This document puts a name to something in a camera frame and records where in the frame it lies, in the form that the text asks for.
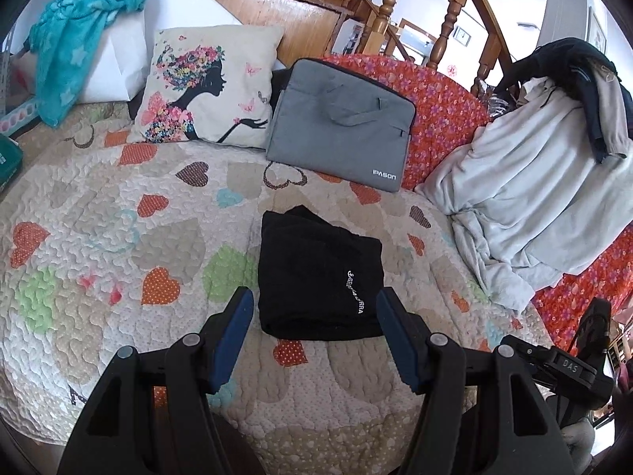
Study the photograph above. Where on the heart patterned quilt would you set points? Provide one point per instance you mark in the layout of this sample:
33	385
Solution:
123	217

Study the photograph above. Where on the grey laptop bag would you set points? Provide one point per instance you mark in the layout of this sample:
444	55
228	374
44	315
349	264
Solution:
321	133

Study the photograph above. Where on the dark jacket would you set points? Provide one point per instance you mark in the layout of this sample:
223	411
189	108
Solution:
568	59

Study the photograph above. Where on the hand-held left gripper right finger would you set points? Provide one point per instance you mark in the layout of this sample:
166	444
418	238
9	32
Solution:
396	332

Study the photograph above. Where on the wooden stair side panel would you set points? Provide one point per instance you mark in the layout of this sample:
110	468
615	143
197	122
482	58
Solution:
296	29

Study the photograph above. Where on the pastel palette tray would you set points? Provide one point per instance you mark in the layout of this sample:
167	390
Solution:
17	117

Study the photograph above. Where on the white pillow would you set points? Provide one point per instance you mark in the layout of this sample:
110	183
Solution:
123	59

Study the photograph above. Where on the wooden stair railing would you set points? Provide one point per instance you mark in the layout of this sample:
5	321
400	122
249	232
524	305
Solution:
390	10

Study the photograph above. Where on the green carton box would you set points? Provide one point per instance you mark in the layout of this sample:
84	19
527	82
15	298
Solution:
9	161

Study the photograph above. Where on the wall picture frame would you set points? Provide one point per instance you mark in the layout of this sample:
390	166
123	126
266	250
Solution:
597	29

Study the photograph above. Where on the beige garment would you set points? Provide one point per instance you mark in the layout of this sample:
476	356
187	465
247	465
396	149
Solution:
615	109

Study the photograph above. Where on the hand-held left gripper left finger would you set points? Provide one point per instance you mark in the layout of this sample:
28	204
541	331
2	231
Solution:
231	337

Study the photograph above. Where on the pale grey cloth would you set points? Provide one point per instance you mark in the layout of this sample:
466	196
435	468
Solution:
524	173

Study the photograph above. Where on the teal star blanket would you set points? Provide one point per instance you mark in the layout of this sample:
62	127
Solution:
69	44

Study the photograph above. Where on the printed butterfly cushion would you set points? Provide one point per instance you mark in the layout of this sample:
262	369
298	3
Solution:
232	74

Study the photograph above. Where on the black pants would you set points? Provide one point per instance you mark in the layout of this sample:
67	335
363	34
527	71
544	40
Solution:
311	277

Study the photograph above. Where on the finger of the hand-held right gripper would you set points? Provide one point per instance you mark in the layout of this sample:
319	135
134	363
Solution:
595	324

